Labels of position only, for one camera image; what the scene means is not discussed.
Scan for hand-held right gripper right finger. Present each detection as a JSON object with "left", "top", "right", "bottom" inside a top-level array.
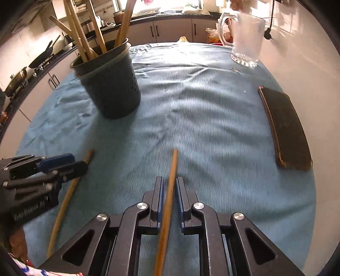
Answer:
[{"left": 175, "top": 176, "right": 306, "bottom": 276}]

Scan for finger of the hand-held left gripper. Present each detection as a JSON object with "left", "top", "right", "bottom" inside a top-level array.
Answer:
[
  {"left": 2, "top": 153, "right": 75, "bottom": 179},
  {"left": 2, "top": 161, "right": 88, "bottom": 203}
]

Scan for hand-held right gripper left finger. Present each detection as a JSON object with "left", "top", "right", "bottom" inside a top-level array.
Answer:
[{"left": 38, "top": 176, "right": 164, "bottom": 276}]

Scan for plain wooden chopstick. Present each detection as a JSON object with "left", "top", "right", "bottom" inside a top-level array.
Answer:
[
  {"left": 47, "top": 150, "right": 94, "bottom": 258},
  {"left": 154, "top": 149, "right": 179, "bottom": 276}
]

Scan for dark grey utensil holder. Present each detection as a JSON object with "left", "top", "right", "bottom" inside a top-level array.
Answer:
[{"left": 70, "top": 38, "right": 141, "bottom": 119}]

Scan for bunch of wooden chopsticks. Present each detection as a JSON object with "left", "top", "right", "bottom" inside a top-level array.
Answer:
[{"left": 50, "top": 0, "right": 135, "bottom": 63}]

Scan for person's left forearm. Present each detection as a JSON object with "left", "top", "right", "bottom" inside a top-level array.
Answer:
[{"left": 11, "top": 252, "right": 83, "bottom": 276}]

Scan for person's left hand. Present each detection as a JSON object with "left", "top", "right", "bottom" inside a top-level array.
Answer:
[{"left": 10, "top": 228, "right": 28, "bottom": 263}]

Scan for blue cloth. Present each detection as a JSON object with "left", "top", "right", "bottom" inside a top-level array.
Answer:
[{"left": 16, "top": 42, "right": 316, "bottom": 276}]

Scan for pan with lid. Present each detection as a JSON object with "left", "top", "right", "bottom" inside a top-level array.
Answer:
[{"left": 5, "top": 66, "right": 29, "bottom": 96}]

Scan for gas stove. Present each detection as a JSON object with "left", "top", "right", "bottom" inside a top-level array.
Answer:
[{"left": 5, "top": 54, "right": 56, "bottom": 99}]

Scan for black wok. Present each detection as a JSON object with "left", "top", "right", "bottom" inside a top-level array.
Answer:
[{"left": 28, "top": 34, "right": 62, "bottom": 69}]

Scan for dark wooden board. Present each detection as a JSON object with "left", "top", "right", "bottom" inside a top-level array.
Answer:
[{"left": 258, "top": 85, "right": 312, "bottom": 170}]

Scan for clear glass pitcher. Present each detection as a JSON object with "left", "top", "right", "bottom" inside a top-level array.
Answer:
[{"left": 218, "top": 12, "right": 266, "bottom": 68}]

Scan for window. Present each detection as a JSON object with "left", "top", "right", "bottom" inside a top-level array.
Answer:
[{"left": 113, "top": 0, "right": 231, "bottom": 11}]

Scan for plate of white dough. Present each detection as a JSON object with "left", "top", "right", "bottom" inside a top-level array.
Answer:
[{"left": 182, "top": 7, "right": 210, "bottom": 15}]

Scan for black power cord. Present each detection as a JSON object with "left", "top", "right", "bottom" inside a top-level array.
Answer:
[{"left": 263, "top": 0, "right": 275, "bottom": 41}]

